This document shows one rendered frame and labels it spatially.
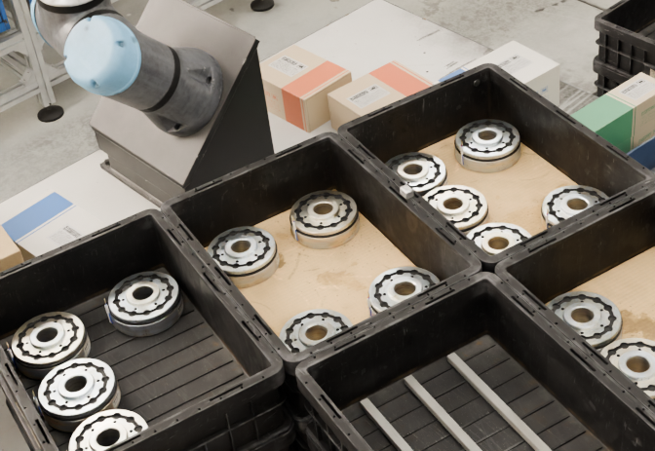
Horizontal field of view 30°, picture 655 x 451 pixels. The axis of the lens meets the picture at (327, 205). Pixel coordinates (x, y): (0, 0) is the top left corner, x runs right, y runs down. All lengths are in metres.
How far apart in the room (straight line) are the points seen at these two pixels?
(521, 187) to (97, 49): 0.68
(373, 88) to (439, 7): 1.80
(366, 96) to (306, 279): 0.55
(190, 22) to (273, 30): 1.88
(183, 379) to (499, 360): 0.42
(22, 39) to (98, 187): 1.45
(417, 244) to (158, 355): 0.39
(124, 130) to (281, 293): 0.55
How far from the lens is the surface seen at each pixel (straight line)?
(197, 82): 2.00
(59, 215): 2.06
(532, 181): 1.91
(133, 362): 1.71
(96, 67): 1.92
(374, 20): 2.60
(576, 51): 3.78
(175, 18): 2.16
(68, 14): 2.00
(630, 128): 2.11
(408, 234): 1.75
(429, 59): 2.45
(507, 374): 1.61
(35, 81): 3.72
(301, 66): 2.33
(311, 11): 4.08
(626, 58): 2.77
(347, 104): 2.21
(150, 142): 2.11
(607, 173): 1.83
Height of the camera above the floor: 2.01
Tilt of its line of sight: 39 degrees down
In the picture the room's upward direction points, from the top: 8 degrees counter-clockwise
